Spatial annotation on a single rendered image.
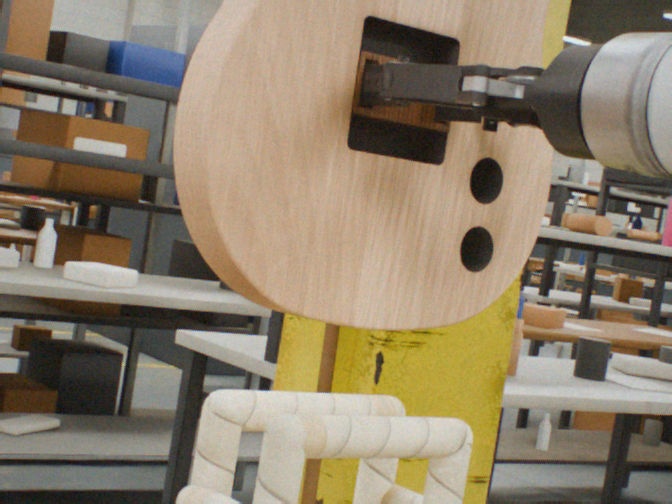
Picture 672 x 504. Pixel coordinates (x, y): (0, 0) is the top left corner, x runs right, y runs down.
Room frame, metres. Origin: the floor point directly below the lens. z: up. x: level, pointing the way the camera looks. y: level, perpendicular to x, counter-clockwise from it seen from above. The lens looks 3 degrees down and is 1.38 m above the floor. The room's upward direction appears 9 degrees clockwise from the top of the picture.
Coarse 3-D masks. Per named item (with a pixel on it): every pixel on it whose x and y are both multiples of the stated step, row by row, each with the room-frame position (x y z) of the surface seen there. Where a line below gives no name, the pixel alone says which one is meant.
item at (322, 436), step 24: (264, 432) 0.96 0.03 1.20; (288, 432) 0.95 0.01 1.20; (312, 432) 0.96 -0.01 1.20; (336, 432) 0.97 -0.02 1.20; (360, 432) 0.99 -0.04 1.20; (384, 432) 1.00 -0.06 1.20; (408, 432) 1.02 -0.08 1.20; (432, 432) 1.03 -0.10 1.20; (456, 432) 1.05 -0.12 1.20; (312, 456) 0.97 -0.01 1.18; (336, 456) 0.98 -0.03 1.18; (360, 456) 0.99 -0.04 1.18; (384, 456) 1.01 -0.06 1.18; (408, 456) 1.02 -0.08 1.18; (432, 456) 1.04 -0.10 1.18
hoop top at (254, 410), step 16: (208, 400) 1.02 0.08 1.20; (224, 400) 1.01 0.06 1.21; (240, 400) 1.02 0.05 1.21; (256, 400) 1.03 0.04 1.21; (272, 400) 1.04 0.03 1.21; (288, 400) 1.05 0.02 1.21; (304, 400) 1.06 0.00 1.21; (320, 400) 1.07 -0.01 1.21; (336, 400) 1.08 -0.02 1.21; (352, 400) 1.09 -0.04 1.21; (368, 400) 1.10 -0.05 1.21; (384, 400) 1.12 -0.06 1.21; (240, 416) 1.02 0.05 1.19; (256, 416) 1.03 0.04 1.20; (272, 416) 1.04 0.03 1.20; (368, 416) 1.10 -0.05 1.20; (384, 416) 1.11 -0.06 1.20; (400, 416) 1.12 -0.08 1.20
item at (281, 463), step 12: (264, 444) 0.95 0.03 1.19; (276, 444) 0.95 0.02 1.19; (288, 444) 0.95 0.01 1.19; (300, 444) 0.95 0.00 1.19; (264, 456) 0.95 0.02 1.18; (276, 456) 0.95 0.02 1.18; (288, 456) 0.95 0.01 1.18; (300, 456) 0.95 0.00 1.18; (264, 468) 0.95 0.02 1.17; (276, 468) 0.95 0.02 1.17; (288, 468) 0.95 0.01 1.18; (300, 468) 0.95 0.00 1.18; (264, 480) 0.95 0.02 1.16; (276, 480) 0.95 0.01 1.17; (288, 480) 0.95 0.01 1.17; (300, 480) 0.96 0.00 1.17; (264, 492) 0.95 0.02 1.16; (276, 492) 0.95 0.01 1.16; (288, 492) 0.95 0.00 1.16
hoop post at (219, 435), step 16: (208, 416) 1.01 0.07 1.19; (224, 416) 1.01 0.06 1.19; (208, 432) 1.01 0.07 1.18; (224, 432) 1.01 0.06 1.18; (240, 432) 1.02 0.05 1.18; (208, 448) 1.01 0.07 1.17; (224, 448) 1.01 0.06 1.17; (208, 464) 1.01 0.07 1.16; (224, 464) 1.01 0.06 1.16; (192, 480) 1.02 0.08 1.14; (208, 480) 1.01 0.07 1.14; (224, 480) 1.01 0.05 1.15
